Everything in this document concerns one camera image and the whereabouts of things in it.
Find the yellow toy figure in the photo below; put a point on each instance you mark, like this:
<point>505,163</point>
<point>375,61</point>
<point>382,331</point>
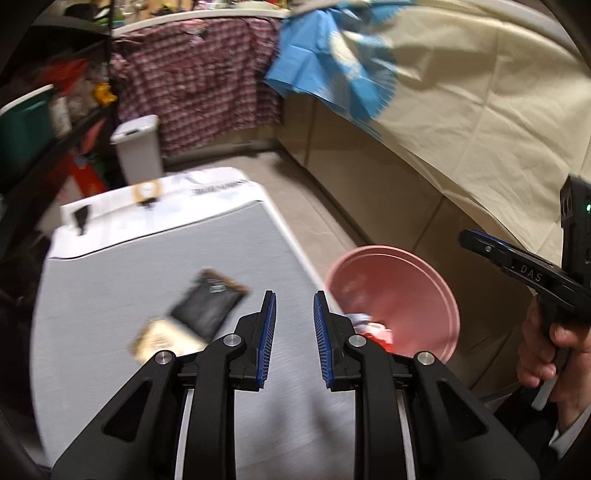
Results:
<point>105,94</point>

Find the person's dark clothing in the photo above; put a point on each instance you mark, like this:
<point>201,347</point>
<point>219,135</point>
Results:
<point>517,415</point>

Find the red and white carton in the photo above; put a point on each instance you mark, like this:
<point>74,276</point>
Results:
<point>85,173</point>

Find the blue and white wrapper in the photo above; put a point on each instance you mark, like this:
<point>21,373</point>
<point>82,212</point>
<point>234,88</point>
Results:
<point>360,318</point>

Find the red plastic bag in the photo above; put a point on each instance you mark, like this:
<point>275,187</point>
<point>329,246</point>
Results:
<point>383,339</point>

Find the black snack packet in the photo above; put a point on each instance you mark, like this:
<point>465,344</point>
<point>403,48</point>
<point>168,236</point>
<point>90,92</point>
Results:
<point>207,304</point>

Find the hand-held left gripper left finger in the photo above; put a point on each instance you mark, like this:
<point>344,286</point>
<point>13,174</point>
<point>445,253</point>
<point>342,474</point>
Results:
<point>268,337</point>

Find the black storage shelf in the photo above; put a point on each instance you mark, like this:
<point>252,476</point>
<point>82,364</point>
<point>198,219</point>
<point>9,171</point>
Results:
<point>27,203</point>

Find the red plaid shirt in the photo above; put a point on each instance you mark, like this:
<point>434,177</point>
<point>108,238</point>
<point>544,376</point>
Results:
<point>198,78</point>

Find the cream and blue printed cloth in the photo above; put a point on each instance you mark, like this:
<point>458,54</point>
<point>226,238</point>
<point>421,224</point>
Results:
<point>461,92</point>

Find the pink plastic bin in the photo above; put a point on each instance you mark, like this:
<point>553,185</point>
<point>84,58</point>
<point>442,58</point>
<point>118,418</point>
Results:
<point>406,295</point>

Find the person's right hand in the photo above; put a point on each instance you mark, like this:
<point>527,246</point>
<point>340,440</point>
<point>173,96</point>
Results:
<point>535,355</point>

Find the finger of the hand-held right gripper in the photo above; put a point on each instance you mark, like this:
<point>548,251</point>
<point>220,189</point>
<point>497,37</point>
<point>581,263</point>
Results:
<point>503,261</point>

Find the person's right forearm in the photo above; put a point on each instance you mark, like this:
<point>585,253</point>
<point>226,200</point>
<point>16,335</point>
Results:
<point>572,434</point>

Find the green storage box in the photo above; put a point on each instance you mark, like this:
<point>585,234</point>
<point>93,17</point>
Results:
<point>25,129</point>

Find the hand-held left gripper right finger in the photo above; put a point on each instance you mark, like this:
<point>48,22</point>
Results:
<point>321,341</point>

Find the beige snack packet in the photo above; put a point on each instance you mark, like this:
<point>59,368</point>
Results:
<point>161,341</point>

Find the red bag on shelf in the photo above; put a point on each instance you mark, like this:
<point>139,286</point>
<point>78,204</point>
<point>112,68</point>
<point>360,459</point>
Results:
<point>64,76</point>

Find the white lidded waste bin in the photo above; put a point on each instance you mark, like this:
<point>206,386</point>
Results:
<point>138,147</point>

